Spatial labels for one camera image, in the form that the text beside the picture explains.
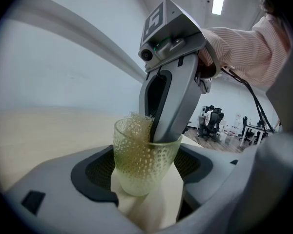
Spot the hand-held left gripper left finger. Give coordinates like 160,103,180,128
3,144,144,234

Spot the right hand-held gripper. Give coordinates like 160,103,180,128
138,0,222,144

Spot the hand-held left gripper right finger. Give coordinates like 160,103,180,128
165,130,293,234

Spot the yellow mesh scrubber sponge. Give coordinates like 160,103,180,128
123,111,155,144

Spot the translucent green dimpled cup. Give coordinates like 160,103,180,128
113,117,183,197

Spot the person's right forearm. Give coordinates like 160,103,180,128
197,14,292,88

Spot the black office chair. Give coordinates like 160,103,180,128
202,107,225,142
238,116,255,145

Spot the white desk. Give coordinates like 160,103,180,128
238,124,272,149

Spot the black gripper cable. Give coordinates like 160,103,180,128
220,65,276,133

